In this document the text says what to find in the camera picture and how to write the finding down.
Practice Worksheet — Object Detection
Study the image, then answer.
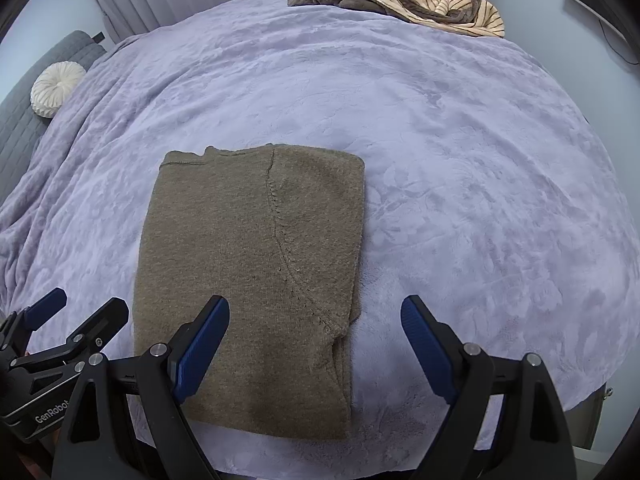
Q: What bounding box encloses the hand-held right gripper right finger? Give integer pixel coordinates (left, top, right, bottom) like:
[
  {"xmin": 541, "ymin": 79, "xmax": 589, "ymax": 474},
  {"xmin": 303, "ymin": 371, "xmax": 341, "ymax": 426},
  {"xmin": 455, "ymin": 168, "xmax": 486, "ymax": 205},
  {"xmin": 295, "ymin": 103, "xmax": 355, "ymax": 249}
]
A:
[{"xmin": 400, "ymin": 295, "xmax": 578, "ymax": 480}]

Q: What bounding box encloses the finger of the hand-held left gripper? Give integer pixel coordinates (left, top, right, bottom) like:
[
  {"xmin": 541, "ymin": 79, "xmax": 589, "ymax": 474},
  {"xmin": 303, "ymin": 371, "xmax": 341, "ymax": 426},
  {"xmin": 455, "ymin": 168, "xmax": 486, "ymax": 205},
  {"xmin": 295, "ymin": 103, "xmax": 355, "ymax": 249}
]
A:
[
  {"xmin": 20, "ymin": 297, "xmax": 130, "ymax": 363},
  {"xmin": 0, "ymin": 287, "xmax": 67, "ymax": 356}
]

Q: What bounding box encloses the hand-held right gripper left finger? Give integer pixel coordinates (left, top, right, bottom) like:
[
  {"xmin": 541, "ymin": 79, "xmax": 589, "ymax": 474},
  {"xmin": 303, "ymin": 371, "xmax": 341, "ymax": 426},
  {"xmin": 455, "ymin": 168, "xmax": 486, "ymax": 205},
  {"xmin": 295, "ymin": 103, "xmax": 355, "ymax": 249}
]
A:
[{"xmin": 51, "ymin": 295, "xmax": 231, "ymax": 480}]

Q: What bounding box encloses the olive brown knit sweater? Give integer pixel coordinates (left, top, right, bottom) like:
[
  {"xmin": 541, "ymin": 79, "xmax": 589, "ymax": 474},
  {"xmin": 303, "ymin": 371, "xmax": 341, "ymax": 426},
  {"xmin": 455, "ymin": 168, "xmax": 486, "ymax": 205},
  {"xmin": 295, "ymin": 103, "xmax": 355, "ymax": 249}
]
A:
[{"xmin": 132, "ymin": 145, "xmax": 366, "ymax": 441}]

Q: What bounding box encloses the grey bedside cabinet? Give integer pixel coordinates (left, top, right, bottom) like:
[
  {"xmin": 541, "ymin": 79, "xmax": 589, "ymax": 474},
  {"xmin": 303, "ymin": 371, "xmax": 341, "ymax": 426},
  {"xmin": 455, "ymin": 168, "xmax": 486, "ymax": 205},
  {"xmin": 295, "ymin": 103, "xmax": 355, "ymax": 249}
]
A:
[{"xmin": 565, "ymin": 377, "xmax": 618, "ymax": 453}]

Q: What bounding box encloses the grey quilted headboard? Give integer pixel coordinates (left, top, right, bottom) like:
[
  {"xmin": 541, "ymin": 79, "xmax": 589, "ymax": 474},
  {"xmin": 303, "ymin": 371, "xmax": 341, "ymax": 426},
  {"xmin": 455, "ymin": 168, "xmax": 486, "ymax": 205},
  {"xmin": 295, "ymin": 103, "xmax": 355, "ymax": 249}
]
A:
[{"xmin": 0, "ymin": 30, "xmax": 107, "ymax": 201}]

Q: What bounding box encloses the lavender fleece blanket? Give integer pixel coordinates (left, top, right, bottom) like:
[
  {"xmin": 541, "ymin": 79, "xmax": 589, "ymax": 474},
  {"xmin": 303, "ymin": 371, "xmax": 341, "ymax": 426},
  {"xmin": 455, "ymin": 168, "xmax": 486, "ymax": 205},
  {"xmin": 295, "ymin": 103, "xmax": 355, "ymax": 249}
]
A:
[{"xmin": 0, "ymin": 0, "xmax": 633, "ymax": 471}]

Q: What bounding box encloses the round white pleated cushion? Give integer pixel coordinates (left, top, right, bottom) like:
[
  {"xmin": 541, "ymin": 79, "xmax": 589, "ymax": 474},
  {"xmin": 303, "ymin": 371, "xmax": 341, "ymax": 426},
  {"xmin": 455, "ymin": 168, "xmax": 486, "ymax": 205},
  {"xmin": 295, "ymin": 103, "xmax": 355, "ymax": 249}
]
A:
[{"xmin": 31, "ymin": 61, "xmax": 87, "ymax": 119}]

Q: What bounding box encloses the brown striped fleece garment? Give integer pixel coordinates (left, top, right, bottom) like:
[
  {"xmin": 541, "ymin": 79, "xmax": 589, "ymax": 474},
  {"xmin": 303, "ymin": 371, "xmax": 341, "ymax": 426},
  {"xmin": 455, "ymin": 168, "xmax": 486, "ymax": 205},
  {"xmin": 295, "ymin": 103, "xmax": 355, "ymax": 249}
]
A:
[{"xmin": 282, "ymin": 0, "xmax": 506, "ymax": 39}]

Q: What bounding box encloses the black monitor cable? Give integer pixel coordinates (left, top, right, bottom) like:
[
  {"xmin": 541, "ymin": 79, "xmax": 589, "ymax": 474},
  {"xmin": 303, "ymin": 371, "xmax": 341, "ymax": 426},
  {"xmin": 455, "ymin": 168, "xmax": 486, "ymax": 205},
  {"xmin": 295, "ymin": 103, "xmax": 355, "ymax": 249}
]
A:
[{"xmin": 597, "ymin": 17, "xmax": 640, "ymax": 67}]

